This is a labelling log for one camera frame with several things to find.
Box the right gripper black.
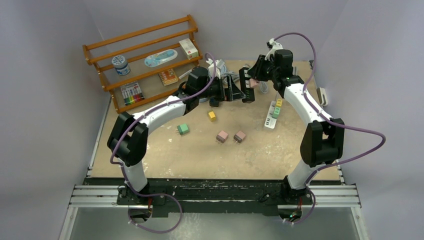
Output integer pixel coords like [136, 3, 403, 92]
[248, 55, 279, 83]

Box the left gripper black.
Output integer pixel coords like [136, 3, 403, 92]
[197, 74, 245, 103]

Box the yellow USB charger plug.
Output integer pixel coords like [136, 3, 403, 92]
[207, 110, 217, 122]

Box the pink USB charger plug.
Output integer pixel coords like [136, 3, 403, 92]
[216, 130, 229, 143]

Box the white power strip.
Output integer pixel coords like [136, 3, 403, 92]
[264, 101, 277, 130]

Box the green USB charger plug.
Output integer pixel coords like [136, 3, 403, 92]
[176, 123, 190, 136]

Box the long black power strip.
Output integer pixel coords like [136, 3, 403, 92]
[239, 67, 255, 104]

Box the round light blue power socket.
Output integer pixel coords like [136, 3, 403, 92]
[199, 97, 210, 103]

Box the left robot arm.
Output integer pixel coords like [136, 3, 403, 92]
[107, 66, 247, 205]

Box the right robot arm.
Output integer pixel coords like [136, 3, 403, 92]
[247, 49, 345, 204]

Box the green plug on white strip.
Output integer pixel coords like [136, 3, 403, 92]
[271, 106, 281, 119]

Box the red white pen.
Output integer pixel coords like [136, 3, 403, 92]
[178, 69, 192, 80]

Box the white red box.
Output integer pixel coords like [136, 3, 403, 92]
[179, 38, 199, 60]

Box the orange snack packet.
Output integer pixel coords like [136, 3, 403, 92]
[158, 68, 179, 86]

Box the blue toothbrush package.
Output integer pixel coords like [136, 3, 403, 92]
[144, 49, 178, 68]

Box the coloured marker pack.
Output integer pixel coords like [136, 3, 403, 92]
[120, 81, 145, 106]

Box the wooden shelf rack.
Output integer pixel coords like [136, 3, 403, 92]
[82, 14, 203, 113]

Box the white blue round jar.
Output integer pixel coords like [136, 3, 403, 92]
[111, 55, 131, 76]

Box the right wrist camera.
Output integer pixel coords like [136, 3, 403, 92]
[264, 38, 284, 61]

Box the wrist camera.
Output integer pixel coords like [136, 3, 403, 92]
[264, 38, 284, 61]
[206, 58, 227, 78]

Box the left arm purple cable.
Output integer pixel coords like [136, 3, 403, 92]
[109, 52, 218, 234]

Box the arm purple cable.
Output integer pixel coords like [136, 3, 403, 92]
[109, 52, 218, 234]
[273, 32, 387, 226]

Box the round socket grey cable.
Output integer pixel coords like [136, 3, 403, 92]
[211, 60, 233, 80]

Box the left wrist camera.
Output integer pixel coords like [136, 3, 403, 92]
[206, 58, 227, 78]

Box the upper white wall clip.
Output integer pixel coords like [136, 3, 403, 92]
[316, 87, 329, 107]

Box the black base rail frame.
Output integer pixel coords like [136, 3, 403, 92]
[67, 178, 362, 220]

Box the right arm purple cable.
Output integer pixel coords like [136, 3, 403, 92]
[273, 32, 387, 226]

